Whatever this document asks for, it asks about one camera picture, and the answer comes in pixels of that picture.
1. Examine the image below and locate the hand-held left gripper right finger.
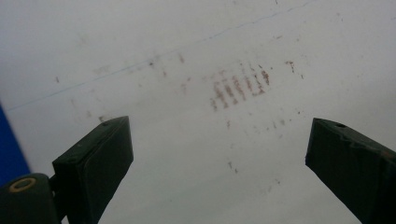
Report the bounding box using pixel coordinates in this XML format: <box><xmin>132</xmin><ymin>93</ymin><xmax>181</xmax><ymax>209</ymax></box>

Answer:
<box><xmin>304</xmin><ymin>117</ymin><xmax>396</xmax><ymax>224</ymax></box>

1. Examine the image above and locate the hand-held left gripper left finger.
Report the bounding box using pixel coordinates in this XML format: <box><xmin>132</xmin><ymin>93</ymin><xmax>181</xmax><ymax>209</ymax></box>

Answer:
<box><xmin>51</xmin><ymin>116</ymin><xmax>134</xmax><ymax>224</ymax></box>

